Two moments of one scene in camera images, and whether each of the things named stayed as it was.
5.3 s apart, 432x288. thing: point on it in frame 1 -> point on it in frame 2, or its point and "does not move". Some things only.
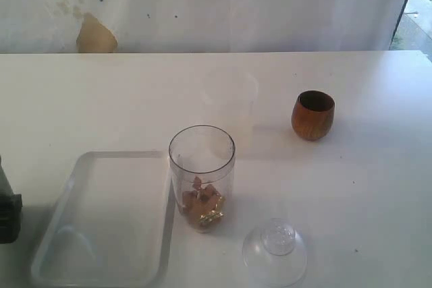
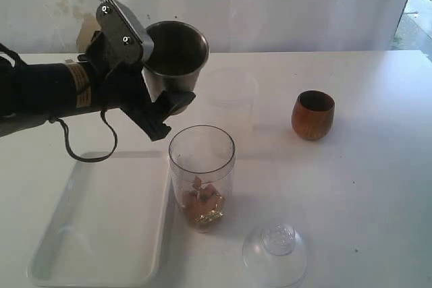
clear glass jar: x=202 y=166 does not move
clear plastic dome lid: x=276 y=251 does not move
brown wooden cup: x=312 y=113 does not move
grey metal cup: x=8 y=198 -> x=180 y=51
